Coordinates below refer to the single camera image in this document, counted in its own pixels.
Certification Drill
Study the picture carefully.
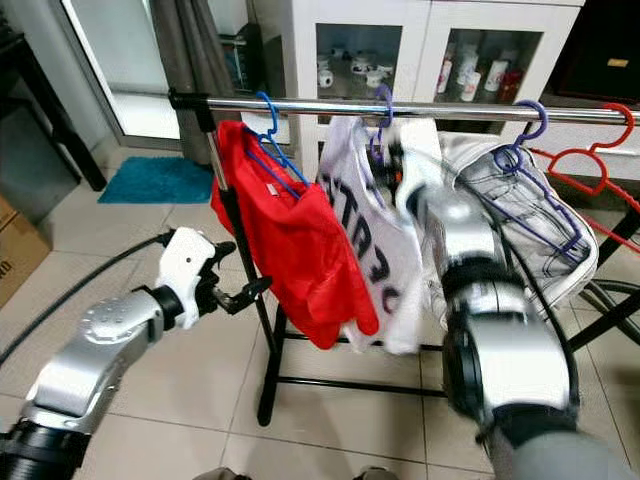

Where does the printed cardboard box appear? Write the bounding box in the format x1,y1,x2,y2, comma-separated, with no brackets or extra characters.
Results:
0,195,37,307

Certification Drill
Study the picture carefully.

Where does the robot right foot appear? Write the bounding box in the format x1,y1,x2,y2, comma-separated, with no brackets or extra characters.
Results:
345,466,401,480

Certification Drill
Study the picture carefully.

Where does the grey curtain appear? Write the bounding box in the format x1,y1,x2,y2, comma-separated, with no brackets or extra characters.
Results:
149,0,243,169

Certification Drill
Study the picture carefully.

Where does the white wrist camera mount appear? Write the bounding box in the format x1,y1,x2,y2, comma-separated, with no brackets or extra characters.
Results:
393,125,451,241
159,227,224,332

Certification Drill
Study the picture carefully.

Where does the teal floor mat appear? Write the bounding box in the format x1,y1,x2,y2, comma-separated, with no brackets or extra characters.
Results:
97,155,218,206

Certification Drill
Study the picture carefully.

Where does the black clothes rack chrome rod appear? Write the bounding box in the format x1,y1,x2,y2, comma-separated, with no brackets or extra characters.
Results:
168,88,640,429

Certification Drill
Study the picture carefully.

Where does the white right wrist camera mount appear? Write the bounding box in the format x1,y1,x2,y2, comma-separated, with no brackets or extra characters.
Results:
393,125,451,241

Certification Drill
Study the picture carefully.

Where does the white glass-door cabinet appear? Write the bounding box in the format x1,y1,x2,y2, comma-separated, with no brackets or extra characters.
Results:
250,0,587,153

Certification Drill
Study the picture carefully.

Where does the black desk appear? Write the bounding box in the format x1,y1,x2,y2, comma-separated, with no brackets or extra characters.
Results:
0,33,109,193

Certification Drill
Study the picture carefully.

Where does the red T-shirt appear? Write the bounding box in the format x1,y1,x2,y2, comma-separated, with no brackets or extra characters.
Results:
211,120,381,352

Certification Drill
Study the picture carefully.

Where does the red cup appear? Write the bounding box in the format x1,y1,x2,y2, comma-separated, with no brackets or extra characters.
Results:
502,68,525,101

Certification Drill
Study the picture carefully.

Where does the white framed glass door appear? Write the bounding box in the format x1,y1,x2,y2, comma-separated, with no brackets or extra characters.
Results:
60,0,183,141

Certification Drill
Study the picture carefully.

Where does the blue wire hanger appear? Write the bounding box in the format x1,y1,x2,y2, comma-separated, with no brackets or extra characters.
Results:
240,91,311,199

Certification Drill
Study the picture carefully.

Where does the white tumbler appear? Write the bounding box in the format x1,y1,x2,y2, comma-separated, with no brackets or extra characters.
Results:
488,60,511,93

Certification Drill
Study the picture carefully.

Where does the red hanger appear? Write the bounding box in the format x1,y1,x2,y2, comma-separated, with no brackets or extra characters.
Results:
528,101,640,256

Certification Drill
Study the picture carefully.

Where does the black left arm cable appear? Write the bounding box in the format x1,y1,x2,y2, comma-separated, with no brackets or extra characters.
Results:
0,234,177,363

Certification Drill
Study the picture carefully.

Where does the white cup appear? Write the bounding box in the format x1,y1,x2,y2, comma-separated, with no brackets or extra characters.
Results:
460,72,483,103

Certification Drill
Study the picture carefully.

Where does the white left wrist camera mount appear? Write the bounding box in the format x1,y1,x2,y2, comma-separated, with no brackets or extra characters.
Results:
159,227,224,332

